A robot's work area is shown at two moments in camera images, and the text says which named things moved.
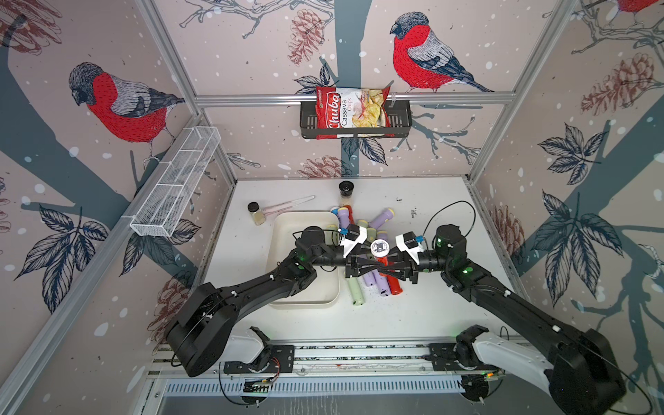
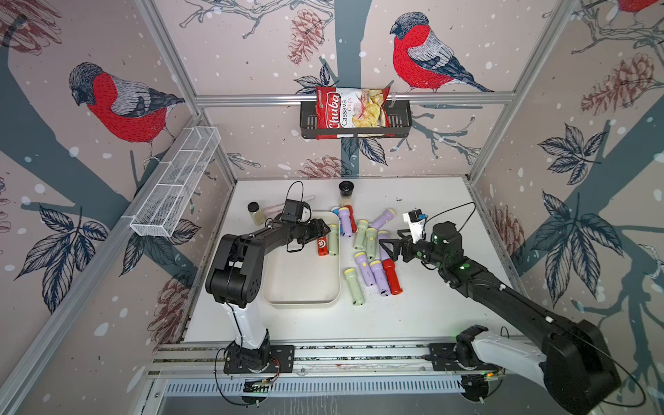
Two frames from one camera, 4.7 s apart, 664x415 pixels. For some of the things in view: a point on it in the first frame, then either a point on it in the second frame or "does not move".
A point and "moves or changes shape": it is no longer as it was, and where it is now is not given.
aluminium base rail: [321, 370] does not move
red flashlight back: [350, 213] does not move
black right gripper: [409, 271] to [406, 245]
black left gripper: [354, 267] to [318, 230]
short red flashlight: [379, 249] moves or changes shape
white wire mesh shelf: [162, 210] does not move
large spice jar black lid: [346, 189] does not move
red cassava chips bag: [343, 107] does not move
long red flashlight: [394, 285] does not move
